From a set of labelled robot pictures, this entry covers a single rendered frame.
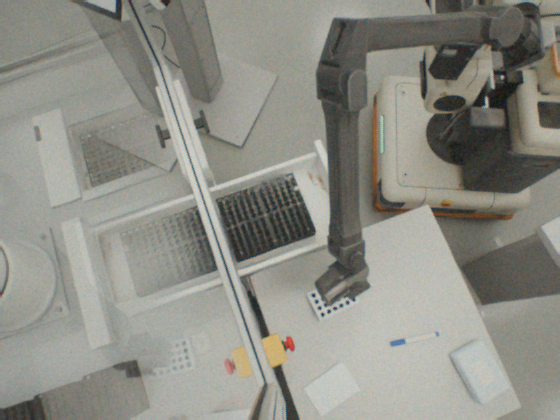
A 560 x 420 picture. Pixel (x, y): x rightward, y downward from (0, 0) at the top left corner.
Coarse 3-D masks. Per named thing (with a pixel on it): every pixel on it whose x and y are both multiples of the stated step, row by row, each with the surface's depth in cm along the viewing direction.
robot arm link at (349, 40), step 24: (336, 24) 73; (360, 24) 69; (384, 24) 73; (408, 24) 75; (432, 24) 77; (456, 24) 80; (480, 24) 82; (504, 24) 82; (336, 48) 73; (360, 48) 71; (384, 48) 75; (336, 72) 72
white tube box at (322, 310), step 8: (312, 296) 120; (320, 296) 116; (344, 296) 120; (312, 304) 116; (320, 304) 116; (336, 304) 116; (344, 304) 116; (352, 304) 116; (320, 312) 115; (328, 312) 118; (336, 312) 115; (320, 320) 115
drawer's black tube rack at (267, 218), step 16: (240, 192) 113; (256, 192) 113; (272, 192) 113; (288, 192) 117; (224, 208) 112; (240, 208) 112; (256, 208) 116; (272, 208) 113; (288, 208) 112; (224, 224) 111; (240, 224) 111; (256, 224) 111; (272, 224) 111; (288, 224) 111; (304, 224) 111; (240, 240) 113; (256, 240) 110; (272, 240) 110; (288, 240) 110; (240, 256) 112
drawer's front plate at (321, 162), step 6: (318, 144) 114; (312, 150) 120; (318, 150) 113; (324, 150) 113; (318, 156) 115; (324, 156) 113; (318, 162) 118; (324, 162) 112; (318, 168) 121; (324, 168) 113; (324, 174) 116; (324, 180) 118
